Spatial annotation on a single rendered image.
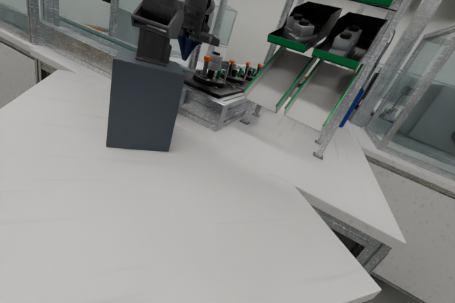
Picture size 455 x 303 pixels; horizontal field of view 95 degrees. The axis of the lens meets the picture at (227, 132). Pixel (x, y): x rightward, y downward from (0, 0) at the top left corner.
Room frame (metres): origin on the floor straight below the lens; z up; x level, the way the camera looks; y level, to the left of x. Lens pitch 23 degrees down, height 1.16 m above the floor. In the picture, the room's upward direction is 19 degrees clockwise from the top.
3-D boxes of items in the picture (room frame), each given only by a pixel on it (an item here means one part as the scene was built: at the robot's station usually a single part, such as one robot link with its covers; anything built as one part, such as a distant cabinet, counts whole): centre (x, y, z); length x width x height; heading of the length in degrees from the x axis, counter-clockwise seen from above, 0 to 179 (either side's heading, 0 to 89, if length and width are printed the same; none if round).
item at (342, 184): (1.31, 0.01, 0.84); 1.50 x 1.41 x 0.03; 72
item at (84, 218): (0.50, 0.18, 0.84); 0.90 x 0.70 x 0.03; 27
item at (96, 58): (0.82, 0.45, 0.91); 0.89 x 0.06 x 0.11; 72
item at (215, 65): (0.90, 0.14, 1.06); 0.08 x 0.04 x 0.07; 162
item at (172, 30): (0.48, 0.22, 1.15); 0.09 x 0.07 x 0.06; 88
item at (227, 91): (0.89, 0.15, 0.96); 0.24 x 0.24 x 0.02; 72
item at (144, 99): (0.48, 0.22, 0.96); 0.14 x 0.14 x 0.20; 27
